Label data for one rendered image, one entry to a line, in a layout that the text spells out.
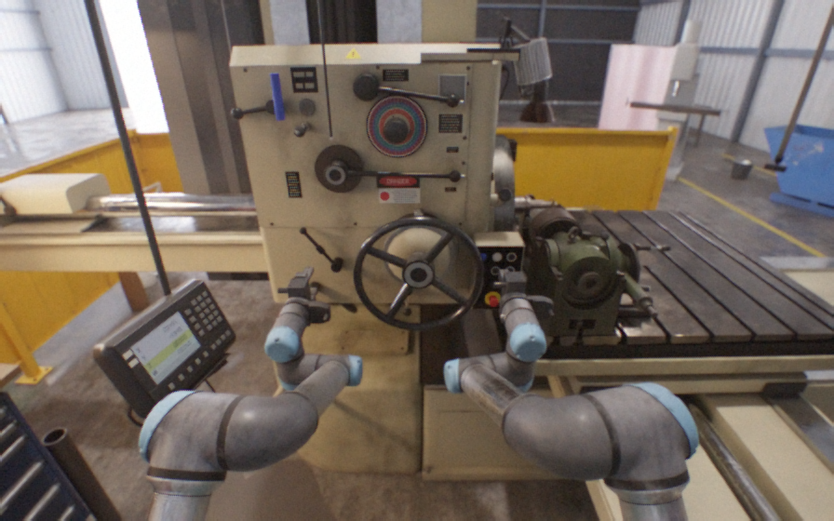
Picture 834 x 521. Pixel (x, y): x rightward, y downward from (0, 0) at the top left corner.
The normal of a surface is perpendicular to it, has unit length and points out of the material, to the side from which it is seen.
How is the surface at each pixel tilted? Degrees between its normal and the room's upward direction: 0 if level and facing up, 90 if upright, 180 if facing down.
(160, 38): 90
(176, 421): 30
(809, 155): 90
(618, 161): 90
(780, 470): 0
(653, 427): 40
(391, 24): 90
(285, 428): 57
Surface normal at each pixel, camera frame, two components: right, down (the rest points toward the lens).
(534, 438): -0.78, -0.16
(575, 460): -0.37, 0.17
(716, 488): 0.00, -0.88
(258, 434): 0.50, -0.30
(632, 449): 0.18, -0.02
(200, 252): 0.00, 0.47
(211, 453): -0.07, 0.18
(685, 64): -0.59, 0.38
